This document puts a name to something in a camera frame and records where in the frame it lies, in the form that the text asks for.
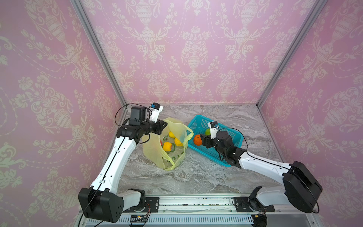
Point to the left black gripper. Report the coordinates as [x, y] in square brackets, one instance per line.
[159, 126]

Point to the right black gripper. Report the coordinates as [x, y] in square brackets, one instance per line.
[206, 140]

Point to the orange round fruit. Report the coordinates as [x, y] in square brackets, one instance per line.
[197, 140]

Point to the small yellow fruit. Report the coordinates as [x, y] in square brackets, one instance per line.
[171, 135]

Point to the yellow-green plastic bag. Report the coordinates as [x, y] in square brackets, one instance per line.
[153, 148]

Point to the green fruit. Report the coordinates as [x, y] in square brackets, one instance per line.
[207, 132]

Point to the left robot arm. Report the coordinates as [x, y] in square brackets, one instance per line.
[101, 201]

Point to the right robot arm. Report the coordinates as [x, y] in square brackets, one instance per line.
[298, 187]

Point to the teal plastic basket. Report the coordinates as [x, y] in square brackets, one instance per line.
[199, 124]

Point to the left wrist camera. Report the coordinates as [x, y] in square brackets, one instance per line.
[156, 109]

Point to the aluminium front rail frame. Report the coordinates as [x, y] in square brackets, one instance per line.
[208, 210]

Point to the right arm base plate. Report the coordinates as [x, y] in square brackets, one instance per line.
[245, 204]

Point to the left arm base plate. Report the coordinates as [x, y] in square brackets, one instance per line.
[151, 204]

